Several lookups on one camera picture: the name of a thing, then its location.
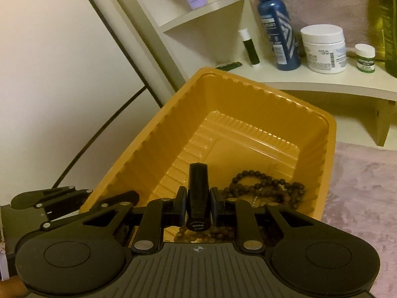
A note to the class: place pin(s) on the green oil spray bottle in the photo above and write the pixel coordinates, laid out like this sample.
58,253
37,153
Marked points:
387,31

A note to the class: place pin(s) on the pink towel table cover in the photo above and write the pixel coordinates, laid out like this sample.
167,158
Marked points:
356,192

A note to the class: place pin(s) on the round white framed mirror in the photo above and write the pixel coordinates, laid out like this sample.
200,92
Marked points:
152,80

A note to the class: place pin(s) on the dark blue spray bottle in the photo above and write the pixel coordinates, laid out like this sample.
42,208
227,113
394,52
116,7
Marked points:
276,31

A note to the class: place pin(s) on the black lip balm stick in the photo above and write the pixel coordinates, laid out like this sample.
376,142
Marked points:
229,65
249,49

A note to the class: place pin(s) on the white wooden shelf unit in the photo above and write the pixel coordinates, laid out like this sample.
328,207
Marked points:
294,77

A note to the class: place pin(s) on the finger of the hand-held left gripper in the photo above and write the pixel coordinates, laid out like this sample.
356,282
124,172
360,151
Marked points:
46,197
62,220

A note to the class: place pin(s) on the hanging pink towel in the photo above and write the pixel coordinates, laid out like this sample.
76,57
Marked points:
335,3

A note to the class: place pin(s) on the small green label jar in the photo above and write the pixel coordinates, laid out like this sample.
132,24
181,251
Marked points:
365,60

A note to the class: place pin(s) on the white cream jar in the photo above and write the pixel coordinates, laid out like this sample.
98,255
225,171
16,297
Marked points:
322,52

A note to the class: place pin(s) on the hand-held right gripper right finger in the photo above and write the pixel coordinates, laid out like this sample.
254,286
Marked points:
215,208

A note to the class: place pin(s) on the orange ribbed plastic tray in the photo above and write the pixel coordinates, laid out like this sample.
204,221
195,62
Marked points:
248,124

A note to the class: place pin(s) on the black lipstick tube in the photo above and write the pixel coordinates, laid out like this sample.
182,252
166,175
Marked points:
198,192

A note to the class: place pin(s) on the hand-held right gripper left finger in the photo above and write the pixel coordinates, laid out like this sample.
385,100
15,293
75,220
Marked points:
181,208

